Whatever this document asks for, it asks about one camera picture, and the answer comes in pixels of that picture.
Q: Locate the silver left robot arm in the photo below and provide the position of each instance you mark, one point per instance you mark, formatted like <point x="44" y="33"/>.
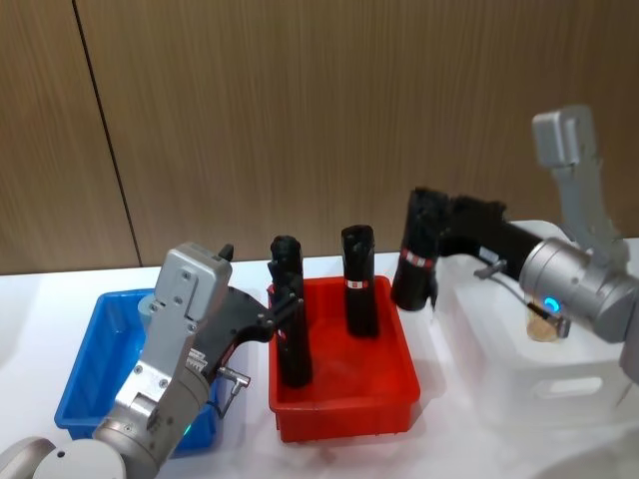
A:
<point x="175" y="309"/>

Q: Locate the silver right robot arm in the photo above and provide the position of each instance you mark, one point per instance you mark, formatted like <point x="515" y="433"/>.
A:
<point x="564" y="279"/>

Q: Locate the black bag roll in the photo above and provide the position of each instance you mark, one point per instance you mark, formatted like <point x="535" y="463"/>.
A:
<point x="414" y="279"/>
<point x="297" y="359"/>
<point x="360" y="304"/>

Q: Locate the grey round object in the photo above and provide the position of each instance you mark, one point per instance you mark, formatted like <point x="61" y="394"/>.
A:
<point x="145" y="312"/>

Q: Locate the tan round object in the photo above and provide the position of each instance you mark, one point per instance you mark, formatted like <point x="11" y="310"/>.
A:
<point x="538" y="329"/>

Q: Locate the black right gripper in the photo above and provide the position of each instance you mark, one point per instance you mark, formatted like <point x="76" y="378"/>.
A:
<point x="499" y="244"/>

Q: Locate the white plastic bin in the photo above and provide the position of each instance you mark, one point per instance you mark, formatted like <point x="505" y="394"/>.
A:
<point x="524" y="389"/>

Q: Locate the blue plastic bin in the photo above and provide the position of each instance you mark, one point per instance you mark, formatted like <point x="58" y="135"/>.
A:
<point x="95" y="359"/>

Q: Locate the red plastic bin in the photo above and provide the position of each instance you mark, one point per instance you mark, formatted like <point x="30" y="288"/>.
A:
<point x="349" y="399"/>

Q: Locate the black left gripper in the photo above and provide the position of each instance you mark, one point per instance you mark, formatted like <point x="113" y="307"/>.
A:
<point x="234" y="319"/>

